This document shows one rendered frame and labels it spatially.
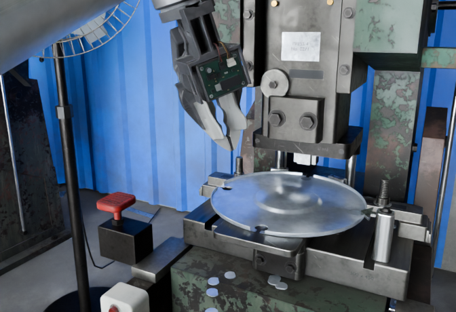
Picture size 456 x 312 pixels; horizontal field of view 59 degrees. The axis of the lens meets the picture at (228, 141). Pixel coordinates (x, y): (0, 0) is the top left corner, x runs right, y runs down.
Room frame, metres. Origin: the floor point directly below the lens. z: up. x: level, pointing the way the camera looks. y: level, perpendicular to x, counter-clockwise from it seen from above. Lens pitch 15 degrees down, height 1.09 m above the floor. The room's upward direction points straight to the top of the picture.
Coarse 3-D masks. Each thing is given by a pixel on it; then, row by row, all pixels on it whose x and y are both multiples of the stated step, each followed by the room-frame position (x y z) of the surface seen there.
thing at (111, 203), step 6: (120, 192) 0.80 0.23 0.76; (102, 198) 0.77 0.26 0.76; (108, 198) 0.77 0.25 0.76; (114, 198) 0.77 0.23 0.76; (120, 198) 0.77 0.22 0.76; (126, 198) 0.77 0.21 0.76; (132, 198) 0.77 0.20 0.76; (96, 204) 0.76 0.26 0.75; (102, 204) 0.74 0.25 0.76; (108, 204) 0.74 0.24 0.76; (114, 204) 0.74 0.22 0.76; (120, 204) 0.74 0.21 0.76; (126, 204) 0.75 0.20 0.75; (132, 204) 0.77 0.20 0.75; (102, 210) 0.75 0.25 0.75; (108, 210) 0.74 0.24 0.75; (114, 210) 0.73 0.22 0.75; (120, 210) 0.74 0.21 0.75; (114, 216) 0.77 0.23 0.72; (120, 216) 0.77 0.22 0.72
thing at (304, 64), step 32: (288, 0) 0.76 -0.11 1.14; (320, 0) 0.74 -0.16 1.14; (288, 32) 0.76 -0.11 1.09; (320, 32) 0.74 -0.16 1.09; (288, 64) 0.76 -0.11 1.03; (320, 64) 0.74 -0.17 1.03; (288, 96) 0.75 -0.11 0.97; (320, 96) 0.73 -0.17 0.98; (288, 128) 0.73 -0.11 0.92; (320, 128) 0.71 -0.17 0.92
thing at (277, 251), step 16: (224, 224) 0.62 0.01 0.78; (224, 240) 0.58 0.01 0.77; (240, 240) 0.57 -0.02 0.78; (256, 240) 0.56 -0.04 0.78; (272, 240) 0.56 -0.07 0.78; (288, 240) 0.56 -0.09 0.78; (304, 240) 0.58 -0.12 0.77; (256, 256) 0.68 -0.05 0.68; (272, 256) 0.67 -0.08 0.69; (288, 256) 0.53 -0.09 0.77; (304, 256) 0.66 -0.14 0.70; (272, 272) 0.67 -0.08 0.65; (288, 272) 0.65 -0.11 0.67
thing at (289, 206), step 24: (216, 192) 0.75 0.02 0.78; (240, 192) 0.75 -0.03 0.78; (264, 192) 0.74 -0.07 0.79; (288, 192) 0.74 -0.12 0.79; (312, 192) 0.74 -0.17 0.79; (336, 192) 0.75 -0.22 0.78; (240, 216) 0.64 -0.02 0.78; (264, 216) 0.64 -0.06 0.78; (288, 216) 0.64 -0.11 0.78; (312, 216) 0.64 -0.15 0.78; (336, 216) 0.64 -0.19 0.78; (360, 216) 0.64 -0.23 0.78
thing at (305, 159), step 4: (296, 156) 0.82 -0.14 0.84; (300, 156) 0.81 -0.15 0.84; (304, 156) 0.81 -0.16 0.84; (308, 156) 0.80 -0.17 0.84; (312, 156) 0.81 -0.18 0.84; (316, 156) 0.81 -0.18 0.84; (296, 160) 0.82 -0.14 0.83; (300, 160) 0.81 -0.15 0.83; (304, 160) 0.81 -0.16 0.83; (308, 160) 0.80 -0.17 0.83; (312, 160) 0.81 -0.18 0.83; (316, 160) 0.81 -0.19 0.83; (304, 164) 0.81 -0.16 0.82; (308, 164) 0.80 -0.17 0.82; (312, 164) 0.81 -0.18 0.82
